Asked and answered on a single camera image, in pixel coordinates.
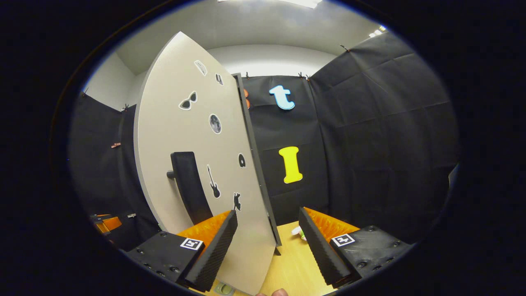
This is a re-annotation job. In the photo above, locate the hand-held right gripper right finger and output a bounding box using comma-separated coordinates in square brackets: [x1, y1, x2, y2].
[298, 207, 413, 288]

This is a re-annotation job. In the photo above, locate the long ceiling light panel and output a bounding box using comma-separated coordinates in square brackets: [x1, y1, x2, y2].
[218, 0, 323, 9]

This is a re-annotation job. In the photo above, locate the black backdrop cloth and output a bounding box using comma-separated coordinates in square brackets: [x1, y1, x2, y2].
[68, 31, 460, 252]

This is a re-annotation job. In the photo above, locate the black door handle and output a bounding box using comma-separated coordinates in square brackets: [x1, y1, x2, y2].
[166, 151, 214, 226]

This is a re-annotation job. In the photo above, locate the beige cabinet door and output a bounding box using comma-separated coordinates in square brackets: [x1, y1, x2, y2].
[134, 32, 277, 296]

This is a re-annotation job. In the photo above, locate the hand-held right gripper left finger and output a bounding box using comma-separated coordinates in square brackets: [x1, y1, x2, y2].
[125, 210, 239, 292]

